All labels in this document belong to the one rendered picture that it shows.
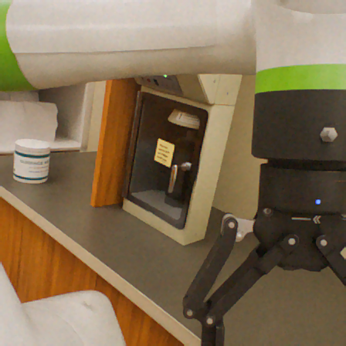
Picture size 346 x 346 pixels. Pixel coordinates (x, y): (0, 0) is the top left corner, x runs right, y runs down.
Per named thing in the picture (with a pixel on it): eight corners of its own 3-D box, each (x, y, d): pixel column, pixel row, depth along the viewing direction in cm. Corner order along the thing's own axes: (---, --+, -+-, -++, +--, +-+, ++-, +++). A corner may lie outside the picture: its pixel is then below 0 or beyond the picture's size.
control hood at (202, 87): (141, 83, 136) (146, 53, 133) (215, 104, 116) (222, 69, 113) (115, 80, 127) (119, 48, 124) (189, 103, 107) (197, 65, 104)
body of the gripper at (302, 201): (339, 161, 38) (331, 256, 39) (248, 158, 38) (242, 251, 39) (379, 169, 30) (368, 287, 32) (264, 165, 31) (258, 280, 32)
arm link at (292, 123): (269, 86, 28) (407, 88, 28) (243, 99, 40) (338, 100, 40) (264, 171, 29) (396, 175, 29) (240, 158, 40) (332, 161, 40)
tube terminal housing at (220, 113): (166, 199, 168) (205, 4, 145) (227, 231, 148) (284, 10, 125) (121, 208, 150) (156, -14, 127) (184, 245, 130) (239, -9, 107)
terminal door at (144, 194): (124, 197, 147) (141, 89, 135) (184, 231, 128) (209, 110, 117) (123, 198, 147) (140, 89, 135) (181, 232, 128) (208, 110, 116)
